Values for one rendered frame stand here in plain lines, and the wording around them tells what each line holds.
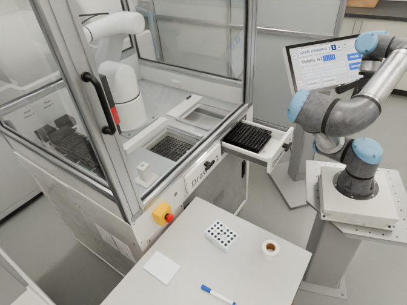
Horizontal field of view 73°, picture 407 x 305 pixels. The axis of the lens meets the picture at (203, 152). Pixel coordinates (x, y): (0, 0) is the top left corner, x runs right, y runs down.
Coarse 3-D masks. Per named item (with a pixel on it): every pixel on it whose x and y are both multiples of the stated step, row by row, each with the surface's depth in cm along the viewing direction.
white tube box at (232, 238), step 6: (216, 222) 120; (210, 228) 118; (216, 228) 117; (222, 228) 117; (228, 228) 117; (210, 234) 115; (216, 234) 115; (228, 234) 115; (234, 234) 115; (210, 240) 117; (216, 240) 113; (222, 240) 113; (228, 240) 113; (234, 240) 112; (222, 246) 111; (228, 246) 110
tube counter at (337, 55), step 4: (340, 52) 170; (316, 56) 168; (320, 56) 169; (324, 56) 169; (328, 56) 169; (332, 56) 170; (336, 56) 170; (340, 56) 170; (344, 56) 171; (320, 60) 168; (324, 60) 169; (328, 60) 169; (332, 60) 170
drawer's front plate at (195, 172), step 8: (216, 144) 141; (208, 152) 136; (216, 152) 141; (200, 160) 132; (208, 160) 136; (216, 160) 144; (192, 168) 128; (200, 168) 132; (184, 176) 125; (192, 176) 128
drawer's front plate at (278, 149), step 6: (288, 132) 144; (282, 138) 141; (288, 138) 145; (282, 144) 139; (276, 150) 134; (282, 150) 143; (270, 156) 131; (276, 156) 137; (270, 162) 132; (276, 162) 141; (270, 168) 135
